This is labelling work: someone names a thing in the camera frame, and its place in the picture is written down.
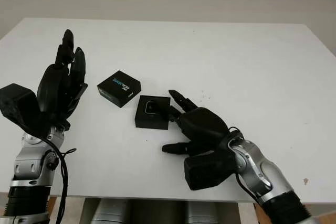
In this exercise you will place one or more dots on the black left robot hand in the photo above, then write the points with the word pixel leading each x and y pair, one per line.
pixel 55 90

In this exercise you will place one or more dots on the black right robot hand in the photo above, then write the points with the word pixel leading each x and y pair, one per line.
pixel 204 127

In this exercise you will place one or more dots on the small silver depth camera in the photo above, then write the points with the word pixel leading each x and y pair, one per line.
pixel 151 107

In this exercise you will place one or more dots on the black RealSense box lid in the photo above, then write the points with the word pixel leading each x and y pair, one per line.
pixel 118 87

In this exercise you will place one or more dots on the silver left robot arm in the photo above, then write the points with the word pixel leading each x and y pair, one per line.
pixel 29 166

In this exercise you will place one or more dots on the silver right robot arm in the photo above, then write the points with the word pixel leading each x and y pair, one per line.
pixel 267 171

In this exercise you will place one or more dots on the black box base foam insert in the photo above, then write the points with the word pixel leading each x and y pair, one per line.
pixel 151 121

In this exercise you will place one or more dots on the silver black robot torso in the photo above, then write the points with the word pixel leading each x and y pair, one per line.
pixel 157 212

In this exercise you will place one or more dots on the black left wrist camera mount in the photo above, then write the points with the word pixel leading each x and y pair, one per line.
pixel 18 103

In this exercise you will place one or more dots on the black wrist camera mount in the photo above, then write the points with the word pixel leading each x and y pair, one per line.
pixel 207 171
pixel 18 103

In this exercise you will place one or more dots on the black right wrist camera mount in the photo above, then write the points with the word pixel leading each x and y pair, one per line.
pixel 207 171

